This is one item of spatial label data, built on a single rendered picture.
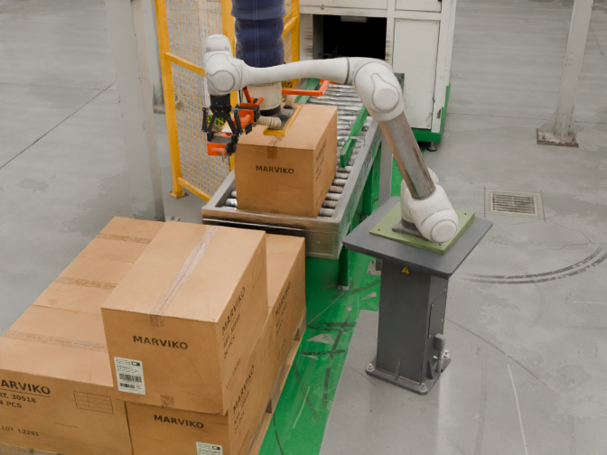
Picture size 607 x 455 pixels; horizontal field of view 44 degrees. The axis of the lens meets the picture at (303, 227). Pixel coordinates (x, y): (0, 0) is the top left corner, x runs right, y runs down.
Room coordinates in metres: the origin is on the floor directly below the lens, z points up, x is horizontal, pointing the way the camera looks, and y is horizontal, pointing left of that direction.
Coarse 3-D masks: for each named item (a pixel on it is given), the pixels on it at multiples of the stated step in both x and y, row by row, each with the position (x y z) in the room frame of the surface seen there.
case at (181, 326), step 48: (192, 240) 2.44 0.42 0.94; (240, 240) 2.44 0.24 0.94; (144, 288) 2.12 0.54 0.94; (192, 288) 2.12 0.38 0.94; (240, 288) 2.18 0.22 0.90; (144, 336) 1.98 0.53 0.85; (192, 336) 1.95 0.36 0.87; (240, 336) 2.15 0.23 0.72; (144, 384) 1.99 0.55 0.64; (192, 384) 1.95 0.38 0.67
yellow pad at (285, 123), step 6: (288, 108) 3.28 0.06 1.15; (294, 108) 3.32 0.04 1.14; (300, 108) 3.35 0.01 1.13; (294, 114) 3.26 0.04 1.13; (282, 120) 3.17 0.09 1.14; (288, 120) 3.18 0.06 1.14; (282, 126) 3.10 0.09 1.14; (288, 126) 3.11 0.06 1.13; (264, 132) 3.06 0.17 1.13; (270, 132) 3.05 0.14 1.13; (276, 132) 3.05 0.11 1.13; (282, 132) 3.05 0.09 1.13
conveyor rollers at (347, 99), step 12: (336, 84) 5.42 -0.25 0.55; (312, 96) 5.18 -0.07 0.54; (324, 96) 5.17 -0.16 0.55; (336, 96) 5.16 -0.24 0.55; (348, 96) 5.21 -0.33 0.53; (348, 108) 4.93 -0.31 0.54; (360, 108) 4.92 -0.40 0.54; (348, 120) 4.68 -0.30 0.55; (348, 132) 4.49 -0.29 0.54; (360, 132) 4.47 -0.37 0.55; (360, 144) 4.28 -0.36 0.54; (336, 168) 3.95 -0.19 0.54; (348, 168) 3.94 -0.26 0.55; (336, 180) 3.78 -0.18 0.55; (336, 192) 3.67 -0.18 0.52; (228, 204) 3.53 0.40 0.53; (324, 204) 3.50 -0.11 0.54; (336, 204) 3.49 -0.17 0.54; (324, 216) 3.41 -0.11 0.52
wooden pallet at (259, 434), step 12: (300, 324) 3.03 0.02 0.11; (300, 336) 3.03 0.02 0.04; (288, 348) 2.80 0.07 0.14; (288, 360) 2.86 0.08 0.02; (288, 372) 2.79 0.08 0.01; (276, 384) 2.59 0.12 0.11; (276, 396) 2.58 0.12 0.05; (264, 420) 2.46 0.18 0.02; (264, 432) 2.38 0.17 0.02; (0, 444) 2.21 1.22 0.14; (252, 444) 2.32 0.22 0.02
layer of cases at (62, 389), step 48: (96, 240) 3.13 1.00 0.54; (144, 240) 3.13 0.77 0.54; (288, 240) 3.12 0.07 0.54; (48, 288) 2.72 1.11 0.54; (96, 288) 2.72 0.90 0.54; (288, 288) 2.83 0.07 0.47; (48, 336) 2.39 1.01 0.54; (96, 336) 2.38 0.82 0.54; (288, 336) 2.81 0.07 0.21; (0, 384) 2.20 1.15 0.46; (48, 384) 2.15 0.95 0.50; (96, 384) 2.10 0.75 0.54; (240, 384) 2.13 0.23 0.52; (0, 432) 2.21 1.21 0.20; (48, 432) 2.16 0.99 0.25; (96, 432) 2.11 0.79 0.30; (144, 432) 2.07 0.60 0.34; (192, 432) 2.02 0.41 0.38; (240, 432) 2.10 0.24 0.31
